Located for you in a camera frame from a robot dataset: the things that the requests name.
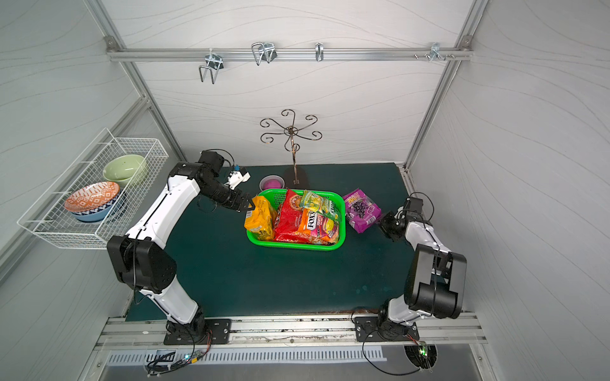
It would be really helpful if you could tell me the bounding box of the yellow mango candy bag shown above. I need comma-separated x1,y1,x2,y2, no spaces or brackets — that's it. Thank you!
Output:
244,195,276,241

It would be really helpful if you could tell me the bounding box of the purple snack bag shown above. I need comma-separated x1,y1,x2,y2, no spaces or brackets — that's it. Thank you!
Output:
343,189,382,233

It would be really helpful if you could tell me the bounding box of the green plastic basket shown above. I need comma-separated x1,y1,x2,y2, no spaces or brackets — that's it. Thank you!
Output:
246,189,346,251

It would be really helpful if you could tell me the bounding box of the red candy bag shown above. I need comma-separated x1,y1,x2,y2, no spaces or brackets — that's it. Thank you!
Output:
274,190,311,244

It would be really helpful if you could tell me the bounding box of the orange snack packet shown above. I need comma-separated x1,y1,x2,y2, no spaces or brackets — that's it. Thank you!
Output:
295,210,339,245

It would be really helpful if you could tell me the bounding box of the green tea snack packet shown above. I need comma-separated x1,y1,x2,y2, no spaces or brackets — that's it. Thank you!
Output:
300,190,340,222

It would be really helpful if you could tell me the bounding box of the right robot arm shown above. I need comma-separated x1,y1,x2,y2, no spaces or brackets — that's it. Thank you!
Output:
378,192,467,330

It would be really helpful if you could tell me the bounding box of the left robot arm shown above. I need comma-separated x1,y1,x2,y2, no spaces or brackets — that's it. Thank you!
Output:
106,150,254,335

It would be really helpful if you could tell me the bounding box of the small pink bowl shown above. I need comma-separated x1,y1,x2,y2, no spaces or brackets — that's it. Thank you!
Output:
259,175,285,191

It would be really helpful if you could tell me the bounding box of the metal jewelry tree stand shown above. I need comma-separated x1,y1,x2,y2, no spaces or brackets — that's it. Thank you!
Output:
259,109,323,190

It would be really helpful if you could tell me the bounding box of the light green ceramic bowl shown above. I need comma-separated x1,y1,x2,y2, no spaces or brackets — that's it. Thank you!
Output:
103,154,148,188

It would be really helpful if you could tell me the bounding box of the blue bowl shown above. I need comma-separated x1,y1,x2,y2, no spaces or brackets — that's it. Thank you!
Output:
71,199,125,223

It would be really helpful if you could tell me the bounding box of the double prong metal hook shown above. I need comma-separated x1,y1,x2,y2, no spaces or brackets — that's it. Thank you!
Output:
199,50,224,84

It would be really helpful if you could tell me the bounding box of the orange patterned bowl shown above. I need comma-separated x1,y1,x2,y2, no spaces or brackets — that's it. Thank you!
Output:
64,181,120,214

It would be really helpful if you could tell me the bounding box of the looped metal hook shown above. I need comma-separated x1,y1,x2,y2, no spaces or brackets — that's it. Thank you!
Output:
251,42,277,66

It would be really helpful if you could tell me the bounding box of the small metal hook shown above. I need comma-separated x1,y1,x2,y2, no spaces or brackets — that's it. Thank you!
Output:
315,42,324,62

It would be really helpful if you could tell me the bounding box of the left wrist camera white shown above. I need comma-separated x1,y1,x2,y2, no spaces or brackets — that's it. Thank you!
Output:
225,165,251,190

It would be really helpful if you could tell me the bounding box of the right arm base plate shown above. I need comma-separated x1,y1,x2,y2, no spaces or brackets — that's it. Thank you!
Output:
351,315,419,343

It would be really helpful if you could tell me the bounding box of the right base black cable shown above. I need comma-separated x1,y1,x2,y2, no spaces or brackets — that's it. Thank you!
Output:
349,311,437,379

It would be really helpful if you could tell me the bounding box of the aluminium front frame rail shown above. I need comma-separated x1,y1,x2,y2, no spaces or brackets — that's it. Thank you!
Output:
95,312,488,350

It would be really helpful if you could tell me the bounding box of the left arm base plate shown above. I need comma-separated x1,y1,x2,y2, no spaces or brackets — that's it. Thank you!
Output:
163,318,232,345

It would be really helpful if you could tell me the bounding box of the white wire wall basket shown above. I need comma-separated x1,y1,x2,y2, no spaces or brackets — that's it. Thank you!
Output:
17,130,168,249

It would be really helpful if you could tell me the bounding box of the left base cable bundle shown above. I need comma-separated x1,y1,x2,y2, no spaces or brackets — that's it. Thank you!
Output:
145,328,213,378

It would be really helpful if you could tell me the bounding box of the right metal bracket hook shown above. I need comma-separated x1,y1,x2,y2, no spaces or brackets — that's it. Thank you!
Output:
413,43,455,62

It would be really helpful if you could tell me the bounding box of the horizontal aluminium rail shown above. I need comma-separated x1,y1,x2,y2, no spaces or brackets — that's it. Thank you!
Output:
107,46,474,63

